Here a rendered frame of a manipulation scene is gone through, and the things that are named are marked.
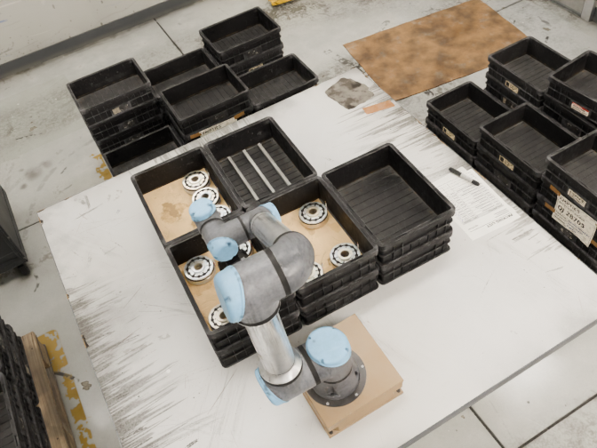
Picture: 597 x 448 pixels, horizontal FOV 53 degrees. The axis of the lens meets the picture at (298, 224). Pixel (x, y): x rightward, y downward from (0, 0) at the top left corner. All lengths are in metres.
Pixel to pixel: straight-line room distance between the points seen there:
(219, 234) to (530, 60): 2.38
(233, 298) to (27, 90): 3.76
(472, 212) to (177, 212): 1.10
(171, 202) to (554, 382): 1.74
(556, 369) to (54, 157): 3.12
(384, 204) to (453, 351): 0.57
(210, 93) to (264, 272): 2.17
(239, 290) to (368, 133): 1.48
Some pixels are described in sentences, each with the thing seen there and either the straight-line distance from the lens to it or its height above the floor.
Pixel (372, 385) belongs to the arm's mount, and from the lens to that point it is 1.83.
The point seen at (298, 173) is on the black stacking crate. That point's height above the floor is 0.83.
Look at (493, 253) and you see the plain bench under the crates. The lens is 2.22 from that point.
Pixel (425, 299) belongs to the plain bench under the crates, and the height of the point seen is 0.70.
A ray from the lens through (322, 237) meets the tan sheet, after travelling 2.08.
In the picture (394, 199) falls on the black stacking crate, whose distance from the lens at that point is 2.18.
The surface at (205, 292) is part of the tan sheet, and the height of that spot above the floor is 0.83.
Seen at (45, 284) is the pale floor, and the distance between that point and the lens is 3.45.
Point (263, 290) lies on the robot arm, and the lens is 1.28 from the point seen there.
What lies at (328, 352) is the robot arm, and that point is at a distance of 1.63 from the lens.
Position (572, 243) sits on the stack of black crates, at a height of 0.26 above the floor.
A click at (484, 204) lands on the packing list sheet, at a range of 2.36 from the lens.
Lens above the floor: 2.45
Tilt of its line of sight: 50 degrees down
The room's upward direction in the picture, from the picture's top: 11 degrees counter-clockwise
